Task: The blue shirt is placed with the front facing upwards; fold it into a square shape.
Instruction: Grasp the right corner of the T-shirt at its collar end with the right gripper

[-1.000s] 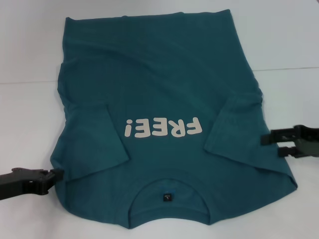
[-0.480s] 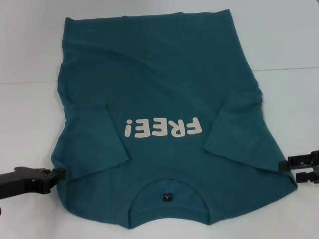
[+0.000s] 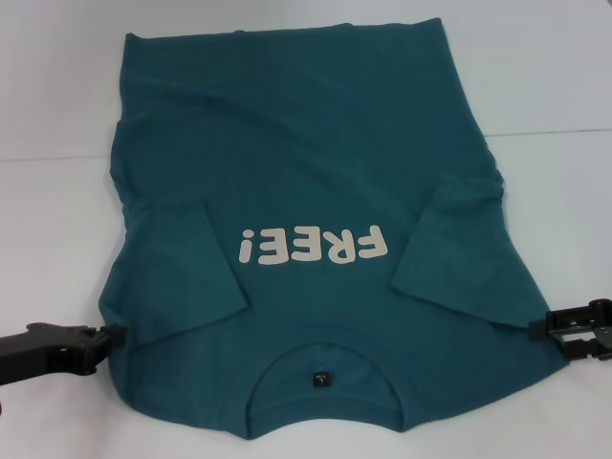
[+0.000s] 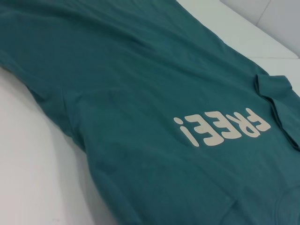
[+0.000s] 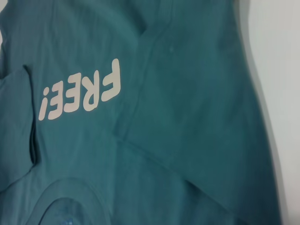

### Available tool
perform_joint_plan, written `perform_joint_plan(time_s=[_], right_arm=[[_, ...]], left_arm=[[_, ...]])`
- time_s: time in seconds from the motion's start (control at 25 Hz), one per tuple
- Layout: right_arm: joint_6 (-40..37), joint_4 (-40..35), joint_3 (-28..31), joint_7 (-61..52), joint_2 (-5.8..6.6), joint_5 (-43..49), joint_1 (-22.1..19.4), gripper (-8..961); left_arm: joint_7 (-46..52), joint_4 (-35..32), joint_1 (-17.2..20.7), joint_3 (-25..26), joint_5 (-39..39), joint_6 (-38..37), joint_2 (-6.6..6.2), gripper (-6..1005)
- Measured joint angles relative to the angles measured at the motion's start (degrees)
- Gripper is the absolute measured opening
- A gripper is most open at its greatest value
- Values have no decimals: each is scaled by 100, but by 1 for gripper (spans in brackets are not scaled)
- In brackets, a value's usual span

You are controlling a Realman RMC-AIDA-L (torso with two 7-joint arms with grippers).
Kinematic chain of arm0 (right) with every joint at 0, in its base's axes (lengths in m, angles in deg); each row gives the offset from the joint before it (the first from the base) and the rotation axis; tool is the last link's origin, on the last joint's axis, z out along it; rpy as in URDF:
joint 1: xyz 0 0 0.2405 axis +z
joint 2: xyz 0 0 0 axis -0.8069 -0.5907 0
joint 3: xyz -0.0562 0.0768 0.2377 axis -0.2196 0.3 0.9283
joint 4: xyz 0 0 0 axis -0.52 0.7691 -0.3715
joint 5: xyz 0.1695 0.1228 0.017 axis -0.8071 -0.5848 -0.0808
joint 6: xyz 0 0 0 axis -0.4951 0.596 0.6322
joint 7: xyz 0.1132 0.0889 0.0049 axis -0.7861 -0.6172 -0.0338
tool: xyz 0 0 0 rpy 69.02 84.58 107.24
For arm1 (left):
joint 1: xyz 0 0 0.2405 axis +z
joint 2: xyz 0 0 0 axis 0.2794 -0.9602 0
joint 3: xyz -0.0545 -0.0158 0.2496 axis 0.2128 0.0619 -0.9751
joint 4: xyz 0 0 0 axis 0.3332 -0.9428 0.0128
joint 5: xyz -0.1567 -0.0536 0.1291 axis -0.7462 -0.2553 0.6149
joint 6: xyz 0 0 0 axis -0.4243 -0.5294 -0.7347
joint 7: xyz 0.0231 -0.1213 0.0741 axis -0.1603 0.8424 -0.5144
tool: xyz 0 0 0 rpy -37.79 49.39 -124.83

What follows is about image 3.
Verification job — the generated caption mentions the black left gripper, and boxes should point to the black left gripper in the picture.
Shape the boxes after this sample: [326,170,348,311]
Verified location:
[0,322,129,388]

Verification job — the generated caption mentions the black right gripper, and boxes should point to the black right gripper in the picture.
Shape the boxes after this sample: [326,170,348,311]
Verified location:
[528,298,612,361]

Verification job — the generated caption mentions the teal T-shirt with FREE print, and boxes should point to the teal T-shirt with FREE print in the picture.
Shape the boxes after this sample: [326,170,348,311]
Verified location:
[93,17,568,429]

